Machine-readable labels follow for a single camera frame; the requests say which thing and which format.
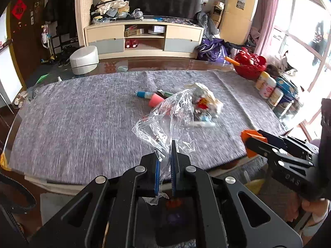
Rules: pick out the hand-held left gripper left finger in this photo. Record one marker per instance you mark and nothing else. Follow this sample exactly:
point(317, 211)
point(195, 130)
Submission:
point(156, 177)

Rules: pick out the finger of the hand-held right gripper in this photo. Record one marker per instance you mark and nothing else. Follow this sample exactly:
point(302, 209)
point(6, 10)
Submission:
point(274, 155)
point(281, 140)

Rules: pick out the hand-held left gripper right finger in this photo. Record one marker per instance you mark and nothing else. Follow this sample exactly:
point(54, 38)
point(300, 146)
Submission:
point(174, 171)

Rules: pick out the orange plastic piece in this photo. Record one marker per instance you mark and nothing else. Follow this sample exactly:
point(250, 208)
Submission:
point(252, 135)

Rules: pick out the clear plastic bag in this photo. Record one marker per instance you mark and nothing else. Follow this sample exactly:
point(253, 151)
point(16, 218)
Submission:
point(165, 124)

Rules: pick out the pink foam cup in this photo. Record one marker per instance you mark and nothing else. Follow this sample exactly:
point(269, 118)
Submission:
point(156, 100)

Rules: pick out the green and red wrapper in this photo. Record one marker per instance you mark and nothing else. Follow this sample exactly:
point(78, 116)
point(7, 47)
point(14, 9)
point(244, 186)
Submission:
point(168, 93)

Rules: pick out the blue tube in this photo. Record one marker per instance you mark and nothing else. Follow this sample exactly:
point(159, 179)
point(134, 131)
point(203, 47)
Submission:
point(144, 94)

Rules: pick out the snack wrappers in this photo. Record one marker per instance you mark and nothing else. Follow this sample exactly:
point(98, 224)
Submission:
point(206, 91)

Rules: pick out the person's right hand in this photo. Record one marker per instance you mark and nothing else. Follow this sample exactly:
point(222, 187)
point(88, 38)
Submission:
point(314, 209)

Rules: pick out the white bottle with beige label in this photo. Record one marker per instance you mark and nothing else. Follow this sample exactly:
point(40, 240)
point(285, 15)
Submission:
point(275, 97)

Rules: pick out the white bottle with pink label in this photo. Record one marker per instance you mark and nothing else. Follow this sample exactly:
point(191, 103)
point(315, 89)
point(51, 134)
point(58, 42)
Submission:
point(267, 87)

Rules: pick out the white bottle with yellow label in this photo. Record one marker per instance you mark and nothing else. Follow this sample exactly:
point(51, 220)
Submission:
point(261, 80)

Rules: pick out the red basket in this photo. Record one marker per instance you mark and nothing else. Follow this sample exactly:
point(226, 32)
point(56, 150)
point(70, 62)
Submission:
point(249, 66)

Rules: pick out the grey table cloth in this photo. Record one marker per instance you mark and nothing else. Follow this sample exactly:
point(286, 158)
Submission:
point(90, 124)

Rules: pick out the orange toy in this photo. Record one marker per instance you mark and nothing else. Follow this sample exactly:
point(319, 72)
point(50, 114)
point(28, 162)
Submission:
point(232, 60)

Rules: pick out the purple bag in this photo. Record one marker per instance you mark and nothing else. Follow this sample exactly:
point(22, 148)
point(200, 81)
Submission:
point(214, 50)

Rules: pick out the light blue lid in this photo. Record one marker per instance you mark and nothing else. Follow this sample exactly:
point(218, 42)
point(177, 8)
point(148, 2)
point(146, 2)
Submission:
point(122, 68)

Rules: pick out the pink curtain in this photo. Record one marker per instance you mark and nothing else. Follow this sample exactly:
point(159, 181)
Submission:
point(266, 13)

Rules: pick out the red items in cabinet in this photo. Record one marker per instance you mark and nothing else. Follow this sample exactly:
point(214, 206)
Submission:
point(130, 43)

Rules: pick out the stack of cardboard boxes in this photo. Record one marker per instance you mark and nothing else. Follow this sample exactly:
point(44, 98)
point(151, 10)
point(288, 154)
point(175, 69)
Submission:
point(239, 10)

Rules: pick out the grey jacket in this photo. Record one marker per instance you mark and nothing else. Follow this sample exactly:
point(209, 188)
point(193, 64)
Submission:
point(208, 24)

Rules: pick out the beige television cabinet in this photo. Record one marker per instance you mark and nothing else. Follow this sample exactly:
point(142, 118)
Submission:
point(181, 33)

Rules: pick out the white round stool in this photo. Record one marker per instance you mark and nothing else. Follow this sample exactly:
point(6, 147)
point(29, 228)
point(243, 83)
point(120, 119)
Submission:
point(84, 58)

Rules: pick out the green paper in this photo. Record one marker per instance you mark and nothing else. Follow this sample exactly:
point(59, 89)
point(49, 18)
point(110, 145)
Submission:
point(44, 78)

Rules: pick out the yellow kids scooter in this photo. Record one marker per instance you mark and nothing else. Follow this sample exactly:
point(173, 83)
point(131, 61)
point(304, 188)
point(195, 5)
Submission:
point(49, 46)

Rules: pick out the pile of clothes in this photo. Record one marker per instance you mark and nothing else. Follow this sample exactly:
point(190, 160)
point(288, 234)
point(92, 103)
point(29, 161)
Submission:
point(113, 7)

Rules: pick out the whiteboard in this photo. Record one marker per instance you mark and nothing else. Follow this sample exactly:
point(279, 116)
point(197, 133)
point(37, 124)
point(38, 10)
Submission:
point(9, 77)

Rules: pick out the brown door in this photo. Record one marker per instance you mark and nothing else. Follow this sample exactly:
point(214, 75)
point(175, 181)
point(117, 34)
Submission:
point(28, 44)

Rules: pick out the black hanging coats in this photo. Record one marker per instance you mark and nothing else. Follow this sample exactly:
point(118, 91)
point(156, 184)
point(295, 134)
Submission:
point(60, 7)

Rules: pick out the red door decoration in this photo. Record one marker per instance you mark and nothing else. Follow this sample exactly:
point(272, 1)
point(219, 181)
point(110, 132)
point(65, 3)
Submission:
point(19, 9)

